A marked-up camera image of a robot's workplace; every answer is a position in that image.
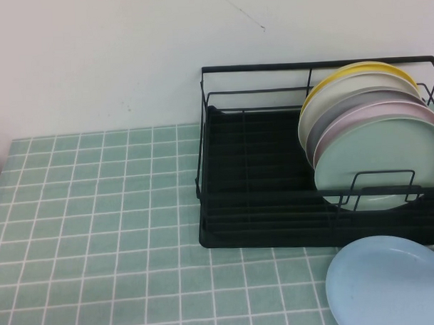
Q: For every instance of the light blue plate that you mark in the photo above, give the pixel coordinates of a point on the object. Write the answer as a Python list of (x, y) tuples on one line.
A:
[(385, 285)]

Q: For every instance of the cream white plate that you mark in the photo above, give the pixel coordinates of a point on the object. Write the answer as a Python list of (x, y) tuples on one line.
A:
[(330, 96)]

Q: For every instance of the grey plate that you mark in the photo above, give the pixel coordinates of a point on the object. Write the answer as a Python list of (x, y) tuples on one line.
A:
[(347, 109)]

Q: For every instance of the mint green plate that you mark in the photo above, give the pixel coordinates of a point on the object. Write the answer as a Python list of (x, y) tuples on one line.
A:
[(373, 153)]

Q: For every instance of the yellow plate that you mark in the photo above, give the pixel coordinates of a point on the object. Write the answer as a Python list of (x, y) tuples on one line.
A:
[(346, 73)]

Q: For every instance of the pink plate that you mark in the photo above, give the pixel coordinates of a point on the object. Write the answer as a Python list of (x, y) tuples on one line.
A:
[(379, 111)]

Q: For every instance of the green checked tablecloth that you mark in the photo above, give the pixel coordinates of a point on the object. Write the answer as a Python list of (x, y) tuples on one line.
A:
[(98, 227)]

